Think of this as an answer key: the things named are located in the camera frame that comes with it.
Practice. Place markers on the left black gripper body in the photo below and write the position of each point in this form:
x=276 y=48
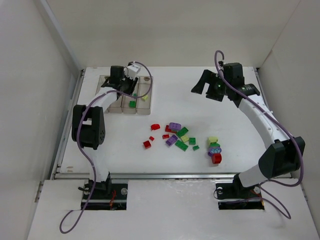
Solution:
x=127 y=85

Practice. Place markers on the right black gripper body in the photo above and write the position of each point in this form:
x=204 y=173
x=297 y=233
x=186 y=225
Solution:
x=212 y=85

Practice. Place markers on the green long lego brick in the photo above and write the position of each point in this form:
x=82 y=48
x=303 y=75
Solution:
x=181 y=145

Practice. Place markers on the purple rounded lego brick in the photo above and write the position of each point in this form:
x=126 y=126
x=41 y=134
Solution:
x=173 y=126

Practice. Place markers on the purple flat lego brick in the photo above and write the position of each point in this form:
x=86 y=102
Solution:
x=171 y=140

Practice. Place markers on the yellow square lego brick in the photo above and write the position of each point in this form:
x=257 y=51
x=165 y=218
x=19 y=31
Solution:
x=184 y=138

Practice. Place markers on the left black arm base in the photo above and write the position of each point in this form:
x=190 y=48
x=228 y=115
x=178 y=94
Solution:
x=113 y=199

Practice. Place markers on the green square lego brick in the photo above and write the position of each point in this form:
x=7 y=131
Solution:
x=132 y=104

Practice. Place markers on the red flat lego brick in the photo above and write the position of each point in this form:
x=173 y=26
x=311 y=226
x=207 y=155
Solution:
x=168 y=130

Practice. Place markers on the yellow rounded lego brick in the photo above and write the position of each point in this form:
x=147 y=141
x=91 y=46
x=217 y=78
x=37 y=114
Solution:
x=212 y=140

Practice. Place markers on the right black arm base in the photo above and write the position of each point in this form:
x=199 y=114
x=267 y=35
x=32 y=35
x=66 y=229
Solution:
x=231 y=198

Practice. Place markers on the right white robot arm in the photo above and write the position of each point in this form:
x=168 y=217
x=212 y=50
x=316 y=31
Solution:
x=284 y=152

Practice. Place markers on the clear container far left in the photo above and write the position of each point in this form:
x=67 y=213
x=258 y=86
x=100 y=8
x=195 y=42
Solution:
x=101 y=81

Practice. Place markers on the red slope lego brick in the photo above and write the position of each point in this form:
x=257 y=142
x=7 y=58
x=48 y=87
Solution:
x=147 y=144

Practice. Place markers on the red cylinder lego brick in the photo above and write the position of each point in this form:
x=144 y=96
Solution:
x=216 y=158

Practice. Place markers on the tiny green lego piece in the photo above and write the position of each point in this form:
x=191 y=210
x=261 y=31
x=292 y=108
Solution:
x=195 y=147

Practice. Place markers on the red round lego piece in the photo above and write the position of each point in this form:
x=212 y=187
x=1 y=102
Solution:
x=155 y=127

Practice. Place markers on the clear container far right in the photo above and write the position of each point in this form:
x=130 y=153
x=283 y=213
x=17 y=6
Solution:
x=143 y=104

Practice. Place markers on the small red lego brick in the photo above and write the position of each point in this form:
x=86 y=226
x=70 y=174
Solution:
x=165 y=136

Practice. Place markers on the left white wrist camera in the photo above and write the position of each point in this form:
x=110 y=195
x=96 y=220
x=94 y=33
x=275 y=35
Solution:
x=132 y=70

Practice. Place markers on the clear container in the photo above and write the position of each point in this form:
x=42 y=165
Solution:
x=116 y=107
x=101 y=81
x=128 y=105
x=143 y=104

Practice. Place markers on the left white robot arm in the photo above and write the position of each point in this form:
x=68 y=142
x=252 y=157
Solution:
x=88 y=128

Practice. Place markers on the green lettered lego brick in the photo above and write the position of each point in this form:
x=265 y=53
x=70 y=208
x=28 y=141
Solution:
x=192 y=141

